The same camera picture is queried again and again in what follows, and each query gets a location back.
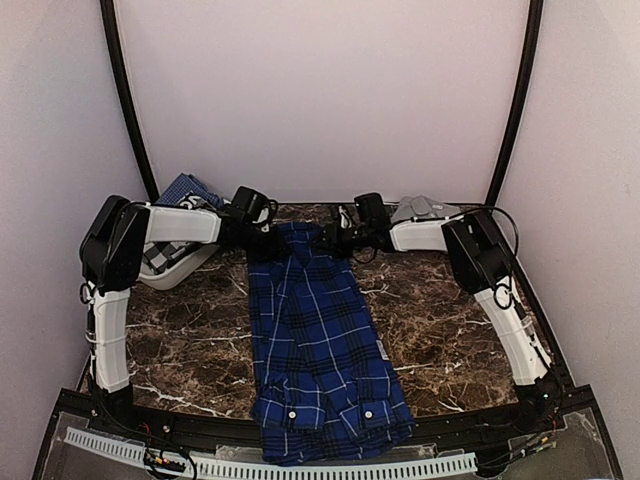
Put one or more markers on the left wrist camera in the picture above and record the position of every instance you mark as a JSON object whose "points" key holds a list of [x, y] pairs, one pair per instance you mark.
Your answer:
{"points": [[253, 208]]}

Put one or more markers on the small blue checked shirt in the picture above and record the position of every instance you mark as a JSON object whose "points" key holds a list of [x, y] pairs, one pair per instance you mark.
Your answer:
{"points": [[185, 190]]}

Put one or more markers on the black white checked shirt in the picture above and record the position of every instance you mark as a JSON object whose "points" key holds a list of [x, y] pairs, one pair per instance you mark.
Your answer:
{"points": [[160, 256]]}

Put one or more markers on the folded grey polo shirt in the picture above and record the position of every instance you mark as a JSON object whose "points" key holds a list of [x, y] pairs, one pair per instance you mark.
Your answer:
{"points": [[420, 208]]}

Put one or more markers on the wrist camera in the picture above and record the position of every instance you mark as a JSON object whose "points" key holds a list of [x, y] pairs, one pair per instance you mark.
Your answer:
{"points": [[371, 210], [253, 208]]}

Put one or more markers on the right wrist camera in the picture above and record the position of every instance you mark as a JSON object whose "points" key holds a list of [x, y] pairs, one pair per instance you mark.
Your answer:
{"points": [[371, 210]]}

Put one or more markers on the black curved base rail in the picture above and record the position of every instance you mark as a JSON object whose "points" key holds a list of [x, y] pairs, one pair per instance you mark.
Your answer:
{"points": [[560, 436]]}

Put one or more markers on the grey plastic laundry basket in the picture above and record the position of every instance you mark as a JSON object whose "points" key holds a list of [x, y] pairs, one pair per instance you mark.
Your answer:
{"points": [[170, 272]]}

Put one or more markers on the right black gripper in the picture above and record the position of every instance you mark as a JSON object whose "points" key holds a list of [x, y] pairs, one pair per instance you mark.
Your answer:
{"points": [[334, 240]]}

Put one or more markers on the right black frame post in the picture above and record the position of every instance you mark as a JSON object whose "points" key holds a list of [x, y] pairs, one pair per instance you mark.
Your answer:
{"points": [[525, 69]]}

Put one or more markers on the black frame post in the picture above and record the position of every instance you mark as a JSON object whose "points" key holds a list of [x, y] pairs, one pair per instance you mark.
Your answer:
{"points": [[123, 89], [525, 69]]}

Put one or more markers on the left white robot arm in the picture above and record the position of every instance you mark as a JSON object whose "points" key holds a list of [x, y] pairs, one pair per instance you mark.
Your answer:
{"points": [[111, 255]]}

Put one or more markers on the blue plaid long sleeve shirt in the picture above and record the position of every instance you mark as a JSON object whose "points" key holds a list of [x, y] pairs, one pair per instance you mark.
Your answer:
{"points": [[325, 387]]}

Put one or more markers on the left black frame post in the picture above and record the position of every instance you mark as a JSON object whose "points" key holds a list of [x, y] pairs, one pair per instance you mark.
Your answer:
{"points": [[123, 89]]}

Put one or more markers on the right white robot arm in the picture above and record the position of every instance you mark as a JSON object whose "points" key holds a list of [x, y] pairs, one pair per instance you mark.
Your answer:
{"points": [[482, 265]]}

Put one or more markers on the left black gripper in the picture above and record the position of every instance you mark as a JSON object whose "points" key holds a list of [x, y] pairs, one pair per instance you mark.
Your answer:
{"points": [[276, 250]]}

